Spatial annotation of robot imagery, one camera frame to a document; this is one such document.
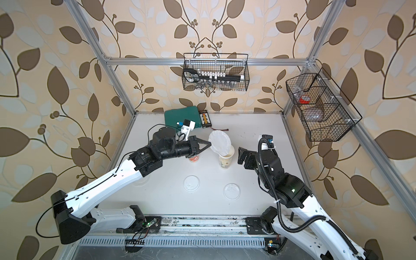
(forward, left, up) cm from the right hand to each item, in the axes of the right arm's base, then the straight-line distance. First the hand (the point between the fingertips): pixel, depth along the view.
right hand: (248, 150), depth 68 cm
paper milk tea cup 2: (+10, +26, -23) cm, 36 cm away
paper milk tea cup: (+4, +9, -17) cm, 20 cm away
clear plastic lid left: (-3, +28, -26) cm, 38 cm away
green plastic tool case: (+46, +43, -24) cm, 67 cm away
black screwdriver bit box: (+44, +20, -25) cm, 55 cm away
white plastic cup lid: (-8, +6, -27) cm, 29 cm away
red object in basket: (+25, -32, +5) cm, 41 cm away
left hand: (0, +17, +7) cm, 18 cm away
